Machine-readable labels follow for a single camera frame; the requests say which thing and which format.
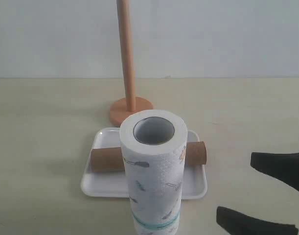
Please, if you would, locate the orange paper towel holder stand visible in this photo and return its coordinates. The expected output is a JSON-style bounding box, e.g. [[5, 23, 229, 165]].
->
[[109, 0, 153, 127]]

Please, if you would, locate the brown cardboard tube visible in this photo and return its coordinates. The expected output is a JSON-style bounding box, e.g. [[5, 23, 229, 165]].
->
[[90, 141, 207, 173]]

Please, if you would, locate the white patterned paper towel roll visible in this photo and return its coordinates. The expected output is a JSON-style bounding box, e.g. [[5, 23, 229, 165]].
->
[[119, 110, 188, 235]]

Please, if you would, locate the white rectangular plastic tray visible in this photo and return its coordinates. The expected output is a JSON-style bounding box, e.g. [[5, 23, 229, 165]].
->
[[80, 127, 207, 200]]

